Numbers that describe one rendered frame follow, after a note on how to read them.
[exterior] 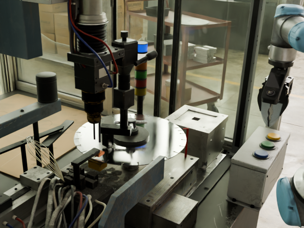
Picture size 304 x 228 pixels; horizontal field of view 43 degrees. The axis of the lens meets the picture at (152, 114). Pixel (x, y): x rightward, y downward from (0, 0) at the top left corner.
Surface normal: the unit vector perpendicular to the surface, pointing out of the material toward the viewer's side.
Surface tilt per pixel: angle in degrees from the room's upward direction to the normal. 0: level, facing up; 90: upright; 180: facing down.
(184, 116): 0
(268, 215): 0
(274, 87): 34
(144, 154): 0
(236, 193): 90
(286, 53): 91
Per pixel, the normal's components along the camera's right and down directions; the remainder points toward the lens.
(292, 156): 0.04, -0.91
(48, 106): 0.86, 0.23
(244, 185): -0.52, 0.33
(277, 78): -0.24, -0.58
